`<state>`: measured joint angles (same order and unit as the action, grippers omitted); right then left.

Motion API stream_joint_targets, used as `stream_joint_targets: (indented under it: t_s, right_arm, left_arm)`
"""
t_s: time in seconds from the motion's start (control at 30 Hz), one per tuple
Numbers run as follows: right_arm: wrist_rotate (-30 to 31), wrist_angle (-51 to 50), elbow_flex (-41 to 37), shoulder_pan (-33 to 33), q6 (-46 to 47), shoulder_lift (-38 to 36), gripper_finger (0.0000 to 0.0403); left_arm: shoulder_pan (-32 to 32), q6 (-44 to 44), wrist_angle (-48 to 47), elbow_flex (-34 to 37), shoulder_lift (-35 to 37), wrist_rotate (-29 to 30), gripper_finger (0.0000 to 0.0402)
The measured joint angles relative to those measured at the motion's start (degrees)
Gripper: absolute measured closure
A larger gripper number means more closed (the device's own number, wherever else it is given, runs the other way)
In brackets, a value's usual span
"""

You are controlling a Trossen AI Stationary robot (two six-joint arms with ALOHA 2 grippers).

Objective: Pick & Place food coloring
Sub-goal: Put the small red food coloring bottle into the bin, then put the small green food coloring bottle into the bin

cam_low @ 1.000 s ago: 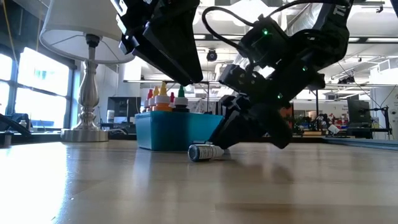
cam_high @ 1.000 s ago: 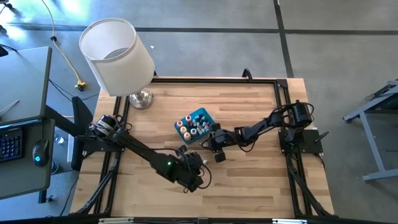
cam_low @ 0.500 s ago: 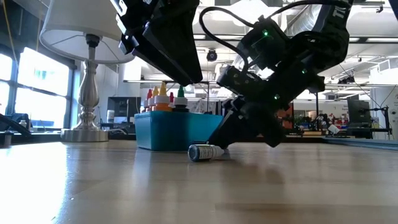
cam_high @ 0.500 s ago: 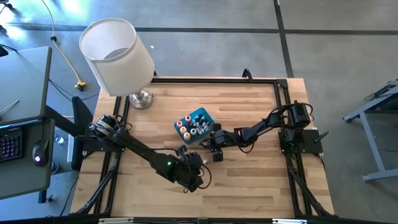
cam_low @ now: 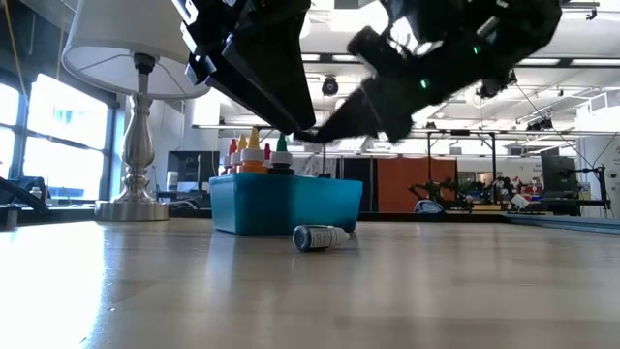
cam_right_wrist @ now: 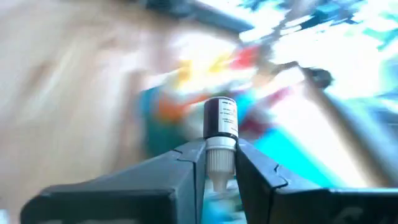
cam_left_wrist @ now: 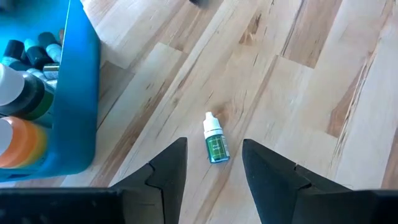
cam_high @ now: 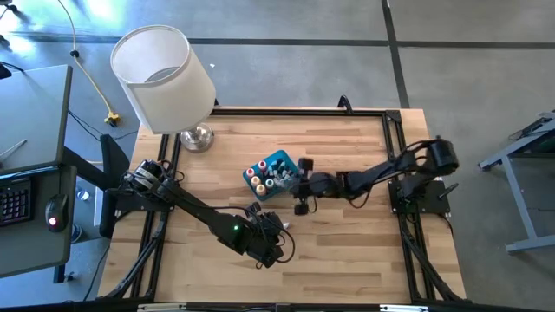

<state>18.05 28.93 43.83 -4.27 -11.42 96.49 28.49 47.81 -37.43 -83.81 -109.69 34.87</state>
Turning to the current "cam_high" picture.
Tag silver pen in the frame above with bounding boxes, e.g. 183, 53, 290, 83
0, 138, 28, 159

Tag black computer mouse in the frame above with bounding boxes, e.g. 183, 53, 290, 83
44, 193, 70, 233

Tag white-shade silver table lamp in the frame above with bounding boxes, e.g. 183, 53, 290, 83
109, 24, 217, 154

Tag silver frame bracket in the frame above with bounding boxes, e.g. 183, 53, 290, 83
379, 303, 429, 312
137, 303, 186, 312

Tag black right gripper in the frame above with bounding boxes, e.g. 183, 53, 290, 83
289, 158, 346, 217

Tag teal plastic bin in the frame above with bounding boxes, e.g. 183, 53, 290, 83
242, 149, 301, 202

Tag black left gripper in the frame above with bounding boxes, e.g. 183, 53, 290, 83
240, 211, 286, 270

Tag grey metal table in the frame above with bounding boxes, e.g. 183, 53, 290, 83
478, 110, 555, 255

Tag black desk support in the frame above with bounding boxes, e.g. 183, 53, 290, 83
60, 133, 131, 239

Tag dark grey desk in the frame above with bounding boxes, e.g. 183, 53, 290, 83
0, 164, 79, 279

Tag black keyboard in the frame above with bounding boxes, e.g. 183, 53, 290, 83
0, 176, 34, 228

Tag yellow extension cable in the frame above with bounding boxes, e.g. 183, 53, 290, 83
57, 0, 123, 127

